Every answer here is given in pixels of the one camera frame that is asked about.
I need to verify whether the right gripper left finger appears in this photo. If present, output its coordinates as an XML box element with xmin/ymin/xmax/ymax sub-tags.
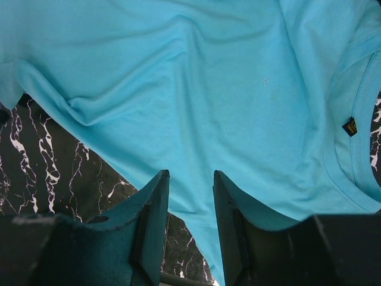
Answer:
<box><xmin>1</xmin><ymin>170</ymin><xmax>170</xmax><ymax>285</ymax></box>

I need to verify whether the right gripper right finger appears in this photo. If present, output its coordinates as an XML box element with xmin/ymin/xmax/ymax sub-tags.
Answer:
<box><xmin>213</xmin><ymin>170</ymin><xmax>380</xmax><ymax>285</ymax></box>

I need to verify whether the turquoise t-shirt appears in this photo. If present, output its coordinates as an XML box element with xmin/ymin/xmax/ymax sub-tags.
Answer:
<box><xmin>1</xmin><ymin>1</ymin><xmax>380</xmax><ymax>285</ymax></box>

